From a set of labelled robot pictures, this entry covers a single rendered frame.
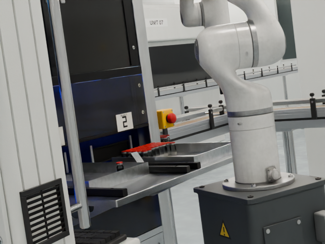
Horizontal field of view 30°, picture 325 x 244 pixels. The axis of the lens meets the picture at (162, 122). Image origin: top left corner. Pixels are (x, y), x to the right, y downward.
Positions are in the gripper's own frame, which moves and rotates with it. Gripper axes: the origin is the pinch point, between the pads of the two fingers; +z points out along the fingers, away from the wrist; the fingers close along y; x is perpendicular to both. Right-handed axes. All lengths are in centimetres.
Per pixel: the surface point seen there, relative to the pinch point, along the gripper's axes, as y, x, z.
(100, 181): 49, -14, 20
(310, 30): -144, -28, -18
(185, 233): -173, -150, 111
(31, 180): 97, 14, 8
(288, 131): -87, -21, 28
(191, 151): -6.2, -20.6, 21.7
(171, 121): -17.4, -35.5, 11.8
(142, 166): 30.6, -13.6, 19.6
